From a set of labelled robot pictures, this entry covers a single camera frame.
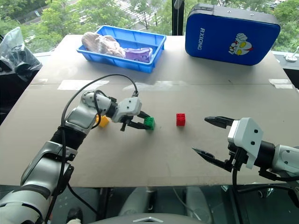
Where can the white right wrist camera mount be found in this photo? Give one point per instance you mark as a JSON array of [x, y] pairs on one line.
[[245, 137]]

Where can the yellow toy cube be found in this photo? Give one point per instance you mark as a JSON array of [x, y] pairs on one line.
[[104, 121]]

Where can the grey rounded robot leg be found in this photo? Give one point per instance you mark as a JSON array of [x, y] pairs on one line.
[[198, 203], [134, 200]]

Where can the blue cartoon print case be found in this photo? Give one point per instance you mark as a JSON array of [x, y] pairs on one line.
[[222, 35]]

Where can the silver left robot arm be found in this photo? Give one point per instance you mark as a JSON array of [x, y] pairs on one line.
[[77, 116]]

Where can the grey robot torso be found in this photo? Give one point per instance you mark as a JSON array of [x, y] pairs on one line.
[[149, 219]]

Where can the red toy cube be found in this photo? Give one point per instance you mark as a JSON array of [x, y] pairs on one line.
[[180, 119]]

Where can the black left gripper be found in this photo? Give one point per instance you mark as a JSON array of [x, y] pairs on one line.
[[125, 121]]

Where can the black window frame post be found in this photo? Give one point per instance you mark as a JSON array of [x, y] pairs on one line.
[[175, 18]]

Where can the purple folded cloth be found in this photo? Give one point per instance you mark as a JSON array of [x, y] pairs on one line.
[[137, 54]]

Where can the green toy cube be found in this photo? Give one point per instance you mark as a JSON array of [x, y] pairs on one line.
[[150, 121]]

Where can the clear tape strip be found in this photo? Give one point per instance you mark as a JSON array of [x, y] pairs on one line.
[[280, 83]]

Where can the blue plastic tray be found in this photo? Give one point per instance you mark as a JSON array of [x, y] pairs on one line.
[[140, 38]]

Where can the clear plastic bag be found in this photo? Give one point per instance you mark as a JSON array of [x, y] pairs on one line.
[[16, 53]]

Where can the white round base object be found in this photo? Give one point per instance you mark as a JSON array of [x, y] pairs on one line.
[[292, 57]]

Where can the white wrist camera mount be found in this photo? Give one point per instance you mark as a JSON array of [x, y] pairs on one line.
[[128, 107], [245, 137]]

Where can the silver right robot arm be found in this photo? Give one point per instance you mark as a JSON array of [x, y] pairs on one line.
[[286, 158]]

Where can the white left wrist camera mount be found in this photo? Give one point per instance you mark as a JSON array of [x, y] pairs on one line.
[[128, 107]]

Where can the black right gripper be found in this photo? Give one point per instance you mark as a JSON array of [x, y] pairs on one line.
[[238, 157]]

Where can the beige crumpled cloth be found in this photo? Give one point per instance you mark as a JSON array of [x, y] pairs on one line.
[[102, 44]]

